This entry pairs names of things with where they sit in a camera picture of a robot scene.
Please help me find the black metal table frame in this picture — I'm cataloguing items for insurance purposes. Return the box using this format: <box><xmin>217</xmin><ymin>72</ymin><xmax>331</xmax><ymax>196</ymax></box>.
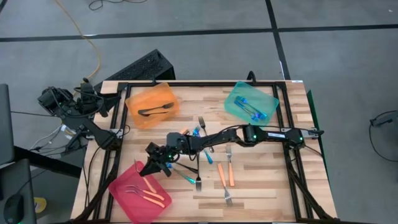
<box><xmin>72</xmin><ymin>80</ymin><xmax>340</xmax><ymax>224</ymax></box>

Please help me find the black side desk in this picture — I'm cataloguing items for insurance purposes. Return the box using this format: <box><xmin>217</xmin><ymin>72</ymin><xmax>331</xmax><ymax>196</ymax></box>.
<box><xmin>0</xmin><ymin>145</ymin><xmax>82</xmax><ymax>224</ymax></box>

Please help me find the orange translucent plastic bin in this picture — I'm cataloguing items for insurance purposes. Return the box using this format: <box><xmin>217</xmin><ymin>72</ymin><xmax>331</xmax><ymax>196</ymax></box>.
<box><xmin>124</xmin><ymin>82</ymin><xmax>180</xmax><ymax>130</ymax></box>

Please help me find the black floor cable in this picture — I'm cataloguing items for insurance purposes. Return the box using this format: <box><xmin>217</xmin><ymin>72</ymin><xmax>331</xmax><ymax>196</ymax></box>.
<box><xmin>88</xmin><ymin>0</ymin><xmax>149</xmax><ymax>11</ymax></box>

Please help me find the red translucent plastic bin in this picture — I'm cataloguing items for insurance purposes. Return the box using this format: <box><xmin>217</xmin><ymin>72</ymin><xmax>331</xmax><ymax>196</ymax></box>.
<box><xmin>108</xmin><ymin>160</ymin><xmax>173</xmax><ymax>224</ymax></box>

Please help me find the black computer mouse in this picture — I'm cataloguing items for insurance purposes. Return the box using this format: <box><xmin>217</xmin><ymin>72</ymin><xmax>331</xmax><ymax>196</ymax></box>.
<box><xmin>2</xmin><ymin>193</ymin><xmax>26</xmax><ymax>224</ymax></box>

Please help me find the teal translucent plastic bin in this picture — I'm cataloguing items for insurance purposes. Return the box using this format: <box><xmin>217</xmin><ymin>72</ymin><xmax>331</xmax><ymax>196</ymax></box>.
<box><xmin>223</xmin><ymin>80</ymin><xmax>280</xmax><ymax>127</ymax></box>

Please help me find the grey laptop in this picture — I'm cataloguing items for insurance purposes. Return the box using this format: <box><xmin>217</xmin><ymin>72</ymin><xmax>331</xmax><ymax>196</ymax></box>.
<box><xmin>0</xmin><ymin>83</ymin><xmax>16</xmax><ymax>166</ymax></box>

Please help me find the black table edge clamp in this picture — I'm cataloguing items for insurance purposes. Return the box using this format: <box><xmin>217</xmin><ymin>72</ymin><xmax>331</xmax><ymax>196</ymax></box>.
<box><xmin>246</xmin><ymin>70</ymin><xmax>258</xmax><ymax>85</ymax></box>

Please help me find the yellow extension cable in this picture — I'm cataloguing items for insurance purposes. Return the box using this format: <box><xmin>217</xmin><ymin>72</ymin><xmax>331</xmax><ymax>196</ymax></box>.
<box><xmin>55</xmin><ymin>0</ymin><xmax>103</xmax><ymax>82</ymax></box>

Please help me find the yellow tape roll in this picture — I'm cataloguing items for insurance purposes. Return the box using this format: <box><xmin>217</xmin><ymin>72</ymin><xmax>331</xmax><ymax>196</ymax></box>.
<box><xmin>32</xmin><ymin>197</ymin><xmax>48</xmax><ymax>215</ymax></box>

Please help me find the white cable bundle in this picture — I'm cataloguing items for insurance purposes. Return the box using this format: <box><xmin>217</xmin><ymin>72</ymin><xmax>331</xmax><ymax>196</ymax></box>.
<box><xmin>29</xmin><ymin>123</ymin><xmax>69</xmax><ymax>151</ymax></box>

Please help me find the black cable with device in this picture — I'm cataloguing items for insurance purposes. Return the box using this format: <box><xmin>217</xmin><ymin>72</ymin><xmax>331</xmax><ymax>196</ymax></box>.
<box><xmin>368</xmin><ymin>110</ymin><xmax>398</xmax><ymax>163</ymax></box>

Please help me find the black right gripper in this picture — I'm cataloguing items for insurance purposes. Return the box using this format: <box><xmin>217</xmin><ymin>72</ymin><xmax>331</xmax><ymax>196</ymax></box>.
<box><xmin>138</xmin><ymin>141</ymin><xmax>175</xmax><ymax>179</ymax></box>

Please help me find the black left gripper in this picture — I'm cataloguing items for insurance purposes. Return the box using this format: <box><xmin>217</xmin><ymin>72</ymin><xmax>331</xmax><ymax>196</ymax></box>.
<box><xmin>77</xmin><ymin>83</ymin><xmax>122</xmax><ymax>118</ymax></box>

